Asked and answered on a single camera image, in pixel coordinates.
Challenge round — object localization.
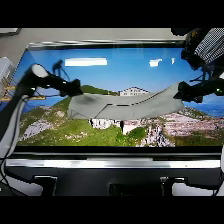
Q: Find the grey garment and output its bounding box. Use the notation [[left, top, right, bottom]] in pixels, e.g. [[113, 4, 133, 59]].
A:
[[66, 82, 186, 122]]

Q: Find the black garment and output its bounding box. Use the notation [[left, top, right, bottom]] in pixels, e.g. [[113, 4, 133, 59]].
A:
[[170, 28, 224, 72]]

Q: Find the checked shirt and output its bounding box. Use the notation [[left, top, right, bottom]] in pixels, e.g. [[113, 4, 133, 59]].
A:
[[193, 28, 224, 65]]

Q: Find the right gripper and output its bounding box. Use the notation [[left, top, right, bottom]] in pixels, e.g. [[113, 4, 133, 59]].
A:
[[177, 80, 204, 104]]

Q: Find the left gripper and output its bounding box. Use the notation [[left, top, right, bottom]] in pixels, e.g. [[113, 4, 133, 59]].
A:
[[59, 78, 84, 98]]

